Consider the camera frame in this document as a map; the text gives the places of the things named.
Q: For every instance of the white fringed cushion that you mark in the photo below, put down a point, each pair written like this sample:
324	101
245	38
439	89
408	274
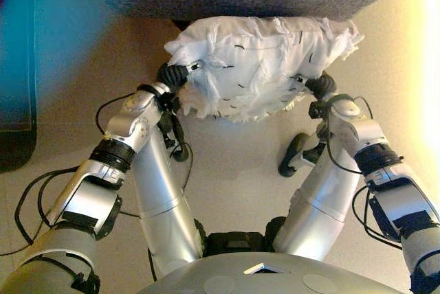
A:
261	67

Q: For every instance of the silver robot leg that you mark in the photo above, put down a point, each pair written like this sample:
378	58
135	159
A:
161	198
319	204

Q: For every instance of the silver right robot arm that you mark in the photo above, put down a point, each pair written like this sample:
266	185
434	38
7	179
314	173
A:
402	198

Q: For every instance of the silver left robot leg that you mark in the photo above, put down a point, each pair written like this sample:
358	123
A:
161	198

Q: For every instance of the silver robot torso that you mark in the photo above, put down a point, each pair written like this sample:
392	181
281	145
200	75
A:
268	277

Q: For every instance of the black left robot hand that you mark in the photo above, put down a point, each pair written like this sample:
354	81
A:
172	76

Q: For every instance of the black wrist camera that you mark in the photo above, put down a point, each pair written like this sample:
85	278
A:
168	122
318	110

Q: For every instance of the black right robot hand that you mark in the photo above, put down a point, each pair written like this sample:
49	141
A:
323	84

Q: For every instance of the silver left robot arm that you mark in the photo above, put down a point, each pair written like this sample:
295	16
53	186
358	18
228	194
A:
93	198

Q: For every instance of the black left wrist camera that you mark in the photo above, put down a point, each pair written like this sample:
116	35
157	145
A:
168	122

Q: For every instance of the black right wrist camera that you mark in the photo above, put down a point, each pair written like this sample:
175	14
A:
318	110

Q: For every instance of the silver right robot leg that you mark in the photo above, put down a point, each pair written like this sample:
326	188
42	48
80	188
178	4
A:
319	204

